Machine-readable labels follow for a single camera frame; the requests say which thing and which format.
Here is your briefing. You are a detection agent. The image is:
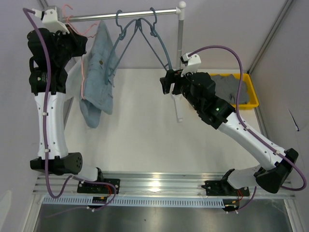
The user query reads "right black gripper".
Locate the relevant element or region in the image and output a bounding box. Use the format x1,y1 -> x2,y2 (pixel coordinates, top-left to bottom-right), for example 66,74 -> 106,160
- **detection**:
160,66 -> 202,111

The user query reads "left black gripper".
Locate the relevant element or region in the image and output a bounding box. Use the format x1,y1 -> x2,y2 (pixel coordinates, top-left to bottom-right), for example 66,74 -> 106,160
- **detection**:
51,24 -> 88,67

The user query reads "pink wire hanger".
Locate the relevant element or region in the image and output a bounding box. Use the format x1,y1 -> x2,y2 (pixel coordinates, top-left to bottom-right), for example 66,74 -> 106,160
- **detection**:
80,22 -> 99,39

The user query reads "blue grey garment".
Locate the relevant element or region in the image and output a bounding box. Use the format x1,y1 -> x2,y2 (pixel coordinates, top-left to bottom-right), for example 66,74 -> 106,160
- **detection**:
80,21 -> 119,128

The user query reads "white skirt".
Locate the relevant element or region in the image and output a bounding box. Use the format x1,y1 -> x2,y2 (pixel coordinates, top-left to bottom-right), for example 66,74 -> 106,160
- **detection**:
64,58 -> 82,126

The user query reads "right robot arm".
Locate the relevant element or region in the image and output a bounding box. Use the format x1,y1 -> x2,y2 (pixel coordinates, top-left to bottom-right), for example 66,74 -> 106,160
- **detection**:
160,70 -> 298,195

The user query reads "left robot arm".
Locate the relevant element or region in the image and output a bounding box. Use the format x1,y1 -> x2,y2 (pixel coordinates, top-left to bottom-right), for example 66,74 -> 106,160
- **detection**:
27,28 -> 105,193

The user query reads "teal hanger right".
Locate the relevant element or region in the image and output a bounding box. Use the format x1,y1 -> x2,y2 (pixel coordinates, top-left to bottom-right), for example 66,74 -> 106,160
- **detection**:
135,6 -> 173,71

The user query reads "teal hanger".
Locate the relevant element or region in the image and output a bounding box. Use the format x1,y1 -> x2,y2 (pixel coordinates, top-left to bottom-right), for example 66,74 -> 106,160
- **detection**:
135,6 -> 173,71
104,9 -> 145,85

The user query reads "teal hanger left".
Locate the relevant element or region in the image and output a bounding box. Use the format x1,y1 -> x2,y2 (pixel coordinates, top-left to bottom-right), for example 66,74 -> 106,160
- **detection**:
104,9 -> 145,85

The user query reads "silver clothes rack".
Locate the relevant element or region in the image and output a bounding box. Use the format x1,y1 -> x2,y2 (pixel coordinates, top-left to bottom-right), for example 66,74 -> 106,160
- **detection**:
62,1 -> 188,123

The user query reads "yellow plastic bin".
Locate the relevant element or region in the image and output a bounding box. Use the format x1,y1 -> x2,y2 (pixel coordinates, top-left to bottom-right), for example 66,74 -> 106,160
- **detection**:
211,73 -> 259,110

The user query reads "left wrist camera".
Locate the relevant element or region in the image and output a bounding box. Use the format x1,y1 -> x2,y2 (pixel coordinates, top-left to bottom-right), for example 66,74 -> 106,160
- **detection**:
32,6 -> 70,34

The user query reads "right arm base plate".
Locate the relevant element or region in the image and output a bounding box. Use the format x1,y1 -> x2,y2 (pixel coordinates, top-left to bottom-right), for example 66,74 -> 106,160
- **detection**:
201,180 -> 250,197

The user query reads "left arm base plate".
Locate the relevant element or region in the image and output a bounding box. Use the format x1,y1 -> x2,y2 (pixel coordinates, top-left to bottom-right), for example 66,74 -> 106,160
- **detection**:
77,178 -> 120,194

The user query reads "aluminium rail base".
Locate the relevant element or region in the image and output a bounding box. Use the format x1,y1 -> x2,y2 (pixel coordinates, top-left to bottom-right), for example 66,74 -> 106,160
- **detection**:
32,172 -> 295,200

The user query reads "white slotted cable duct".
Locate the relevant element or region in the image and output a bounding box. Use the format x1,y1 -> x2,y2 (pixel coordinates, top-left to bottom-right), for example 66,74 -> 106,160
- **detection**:
42,196 -> 225,208

